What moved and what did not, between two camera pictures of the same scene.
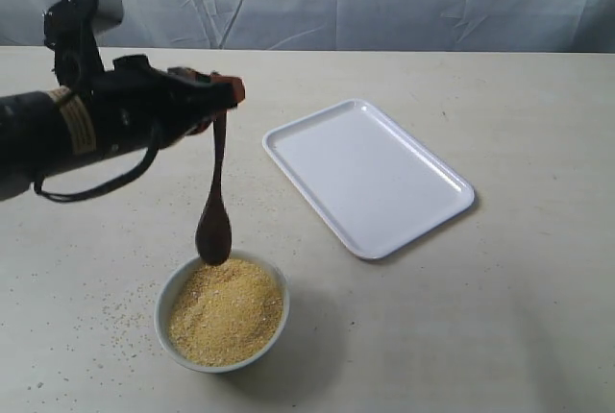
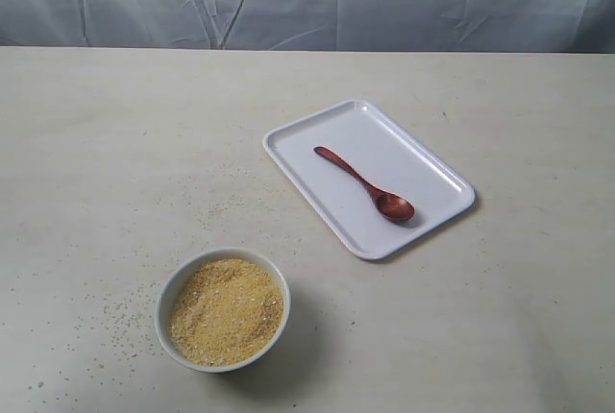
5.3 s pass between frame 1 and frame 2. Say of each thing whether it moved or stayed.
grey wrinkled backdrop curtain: stayed
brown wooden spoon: moved
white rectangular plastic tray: stayed
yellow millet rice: stayed
